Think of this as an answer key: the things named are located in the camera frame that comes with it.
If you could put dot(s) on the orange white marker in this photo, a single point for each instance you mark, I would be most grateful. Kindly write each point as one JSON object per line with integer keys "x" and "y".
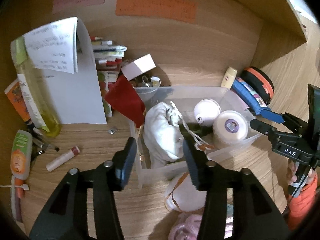
{"x": 18, "y": 188}

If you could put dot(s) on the keyring with trinkets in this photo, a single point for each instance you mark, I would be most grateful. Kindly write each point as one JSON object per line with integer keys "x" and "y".
{"x": 151, "y": 80}

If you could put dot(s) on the person's right hand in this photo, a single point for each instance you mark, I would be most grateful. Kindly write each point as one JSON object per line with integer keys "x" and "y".
{"x": 291, "y": 172}

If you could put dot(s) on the yellow liquid bottle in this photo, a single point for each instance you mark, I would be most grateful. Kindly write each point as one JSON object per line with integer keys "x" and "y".
{"x": 35, "y": 97}

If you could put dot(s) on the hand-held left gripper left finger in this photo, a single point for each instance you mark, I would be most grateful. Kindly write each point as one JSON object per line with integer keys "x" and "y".
{"x": 126, "y": 165}

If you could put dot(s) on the small white box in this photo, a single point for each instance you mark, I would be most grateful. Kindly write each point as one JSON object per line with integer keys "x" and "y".
{"x": 138, "y": 67}

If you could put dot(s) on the white lip balm stick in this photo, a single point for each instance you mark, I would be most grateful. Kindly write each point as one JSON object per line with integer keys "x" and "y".
{"x": 60, "y": 160}

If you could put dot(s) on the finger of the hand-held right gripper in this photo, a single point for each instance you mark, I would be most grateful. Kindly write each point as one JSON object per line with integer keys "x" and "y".
{"x": 262, "y": 127}
{"x": 272, "y": 116}

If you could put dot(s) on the clear plastic storage box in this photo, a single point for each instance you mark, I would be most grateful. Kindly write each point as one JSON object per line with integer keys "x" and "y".
{"x": 155, "y": 173}

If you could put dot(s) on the fruit sticker sheet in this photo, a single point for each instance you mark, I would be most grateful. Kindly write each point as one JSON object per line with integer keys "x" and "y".
{"x": 106, "y": 100}

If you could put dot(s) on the orange sticky note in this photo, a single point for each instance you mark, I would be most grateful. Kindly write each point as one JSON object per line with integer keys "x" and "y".
{"x": 155, "y": 7}

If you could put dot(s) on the orange green glue tube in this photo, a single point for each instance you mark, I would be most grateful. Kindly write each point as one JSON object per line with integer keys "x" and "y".
{"x": 21, "y": 155}

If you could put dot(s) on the black case orange zipper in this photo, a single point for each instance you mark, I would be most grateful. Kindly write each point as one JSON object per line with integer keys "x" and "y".
{"x": 261, "y": 80}

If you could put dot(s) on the white printed paper sheet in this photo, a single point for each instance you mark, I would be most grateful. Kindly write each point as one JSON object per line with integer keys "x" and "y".
{"x": 52, "y": 47}

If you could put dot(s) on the cream lotion tube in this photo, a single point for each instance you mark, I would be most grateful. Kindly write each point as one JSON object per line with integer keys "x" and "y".
{"x": 230, "y": 76}

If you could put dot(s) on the red cloth pouch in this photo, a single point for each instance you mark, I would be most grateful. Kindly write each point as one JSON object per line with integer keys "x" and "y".
{"x": 125, "y": 102}

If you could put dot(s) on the black silver pen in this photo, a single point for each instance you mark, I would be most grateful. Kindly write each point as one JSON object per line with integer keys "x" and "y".
{"x": 40, "y": 143}

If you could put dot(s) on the white folded paper sheet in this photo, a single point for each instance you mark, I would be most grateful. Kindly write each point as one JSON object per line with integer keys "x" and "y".
{"x": 75, "y": 97}

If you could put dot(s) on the clear plastic bowl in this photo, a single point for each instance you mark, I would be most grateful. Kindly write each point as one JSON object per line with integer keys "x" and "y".
{"x": 147, "y": 95}

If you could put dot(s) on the blue pencil case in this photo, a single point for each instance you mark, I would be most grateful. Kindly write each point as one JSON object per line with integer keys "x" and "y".
{"x": 250, "y": 97}

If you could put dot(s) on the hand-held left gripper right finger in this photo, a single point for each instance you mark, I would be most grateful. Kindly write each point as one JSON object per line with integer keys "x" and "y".
{"x": 193, "y": 165}

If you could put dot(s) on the person's right forearm orange sleeve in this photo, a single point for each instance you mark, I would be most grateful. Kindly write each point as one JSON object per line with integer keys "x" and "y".
{"x": 302, "y": 205}

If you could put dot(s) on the wooden desktop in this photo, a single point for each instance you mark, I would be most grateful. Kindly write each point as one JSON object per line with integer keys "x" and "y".
{"x": 87, "y": 140}

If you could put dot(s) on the white bag orange trim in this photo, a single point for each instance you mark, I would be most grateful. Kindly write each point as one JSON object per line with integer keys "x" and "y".
{"x": 185, "y": 197}

